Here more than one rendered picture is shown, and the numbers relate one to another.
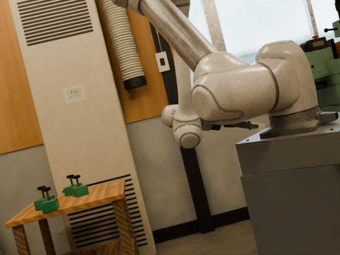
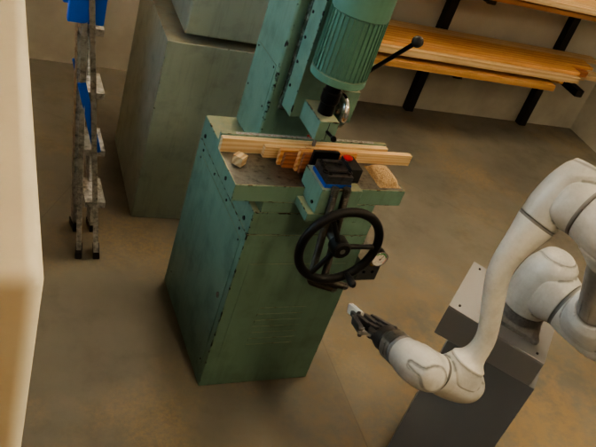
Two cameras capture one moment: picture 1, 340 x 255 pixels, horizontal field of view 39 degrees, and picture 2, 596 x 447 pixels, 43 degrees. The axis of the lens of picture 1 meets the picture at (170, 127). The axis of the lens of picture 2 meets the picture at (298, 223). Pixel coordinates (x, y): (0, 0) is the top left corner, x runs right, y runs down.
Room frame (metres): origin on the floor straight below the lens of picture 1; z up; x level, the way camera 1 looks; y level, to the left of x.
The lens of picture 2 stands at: (3.06, 1.11, 2.08)
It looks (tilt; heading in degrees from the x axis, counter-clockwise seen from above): 33 degrees down; 245
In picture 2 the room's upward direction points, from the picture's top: 20 degrees clockwise
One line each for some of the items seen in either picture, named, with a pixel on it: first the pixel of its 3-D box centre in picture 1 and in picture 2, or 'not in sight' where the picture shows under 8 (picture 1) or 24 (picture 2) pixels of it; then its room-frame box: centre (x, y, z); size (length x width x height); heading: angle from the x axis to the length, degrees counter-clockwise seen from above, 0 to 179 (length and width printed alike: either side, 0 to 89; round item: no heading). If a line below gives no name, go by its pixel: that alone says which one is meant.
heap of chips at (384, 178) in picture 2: not in sight; (383, 173); (1.92, -0.82, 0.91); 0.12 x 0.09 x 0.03; 97
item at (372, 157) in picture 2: not in sight; (339, 155); (2.06, -0.89, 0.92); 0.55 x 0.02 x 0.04; 7
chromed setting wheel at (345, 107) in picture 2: not in sight; (338, 109); (2.06, -1.02, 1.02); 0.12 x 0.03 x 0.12; 97
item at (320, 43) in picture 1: (308, 46); (339, 170); (2.14, -0.68, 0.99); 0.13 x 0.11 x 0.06; 7
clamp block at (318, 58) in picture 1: (312, 62); (330, 189); (2.15, -0.68, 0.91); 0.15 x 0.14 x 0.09; 7
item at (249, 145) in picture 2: not in sight; (307, 148); (2.18, -0.89, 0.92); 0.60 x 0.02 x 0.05; 7
